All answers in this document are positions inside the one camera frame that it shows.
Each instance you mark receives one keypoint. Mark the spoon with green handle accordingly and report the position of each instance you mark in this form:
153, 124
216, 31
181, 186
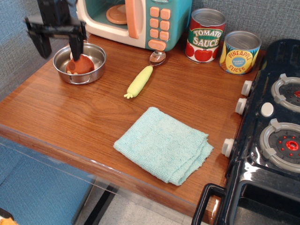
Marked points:
136, 86

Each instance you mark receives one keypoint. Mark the orange object at corner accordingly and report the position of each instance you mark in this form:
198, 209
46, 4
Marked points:
6, 218

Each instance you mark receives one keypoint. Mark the light blue folded cloth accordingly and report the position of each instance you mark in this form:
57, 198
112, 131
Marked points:
165, 147

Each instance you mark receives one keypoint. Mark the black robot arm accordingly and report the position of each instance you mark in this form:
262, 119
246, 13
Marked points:
55, 21

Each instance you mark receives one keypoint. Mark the pineapple slices can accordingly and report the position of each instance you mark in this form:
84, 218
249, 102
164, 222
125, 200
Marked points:
239, 53

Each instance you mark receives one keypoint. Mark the tomato sauce can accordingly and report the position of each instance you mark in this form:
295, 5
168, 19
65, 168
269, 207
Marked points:
204, 35

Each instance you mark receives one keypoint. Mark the black toy stove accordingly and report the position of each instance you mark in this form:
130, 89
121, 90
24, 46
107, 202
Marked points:
263, 174

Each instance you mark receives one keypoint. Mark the brown toy mushroom potato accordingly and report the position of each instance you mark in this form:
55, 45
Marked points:
82, 66

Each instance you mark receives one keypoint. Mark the stainless steel pot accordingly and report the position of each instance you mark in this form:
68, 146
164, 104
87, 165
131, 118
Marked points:
97, 55

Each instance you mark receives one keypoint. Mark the toy microwave teal and cream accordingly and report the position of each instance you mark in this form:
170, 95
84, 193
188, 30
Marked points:
148, 24

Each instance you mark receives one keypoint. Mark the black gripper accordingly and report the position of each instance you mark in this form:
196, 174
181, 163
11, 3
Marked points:
39, 32

